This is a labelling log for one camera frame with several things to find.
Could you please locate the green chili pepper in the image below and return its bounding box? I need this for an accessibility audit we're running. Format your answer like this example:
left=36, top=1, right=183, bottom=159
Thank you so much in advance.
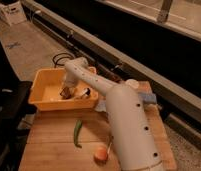
left=73, top=120, right=82, bottom=148

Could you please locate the blue yellow sponge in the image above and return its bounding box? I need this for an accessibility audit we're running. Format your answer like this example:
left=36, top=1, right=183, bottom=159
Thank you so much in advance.
left=141, top=93, right=157, bottom=104

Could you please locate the blue grey cloth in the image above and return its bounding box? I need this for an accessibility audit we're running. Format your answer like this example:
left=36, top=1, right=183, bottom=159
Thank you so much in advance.
left=95, top=100, right=106, bottom=112

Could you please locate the metal fork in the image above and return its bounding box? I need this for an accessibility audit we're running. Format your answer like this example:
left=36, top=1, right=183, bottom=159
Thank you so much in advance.
left=107, top=136, right=113, bottom=155

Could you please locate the black chair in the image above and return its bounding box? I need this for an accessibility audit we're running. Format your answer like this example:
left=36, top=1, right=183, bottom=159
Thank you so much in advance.
left=0, top=41, right=36, bottom=171

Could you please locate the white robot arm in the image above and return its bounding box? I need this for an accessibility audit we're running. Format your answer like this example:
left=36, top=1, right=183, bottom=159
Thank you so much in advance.
left=64, top=57, right=165, bottom=171

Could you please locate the peach fruit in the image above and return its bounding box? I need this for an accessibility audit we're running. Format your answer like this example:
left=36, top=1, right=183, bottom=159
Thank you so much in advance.
left=94, top=146, right=108, bottom=162

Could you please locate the yellow plastic tray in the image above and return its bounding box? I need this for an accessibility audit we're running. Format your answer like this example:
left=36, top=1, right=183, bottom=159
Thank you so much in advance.
left=28, top=68, right=99, bottom=111

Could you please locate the white cardboard box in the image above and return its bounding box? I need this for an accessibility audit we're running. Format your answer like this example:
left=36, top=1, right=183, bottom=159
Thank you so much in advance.
left=0, top=0, right=27, bottom=26

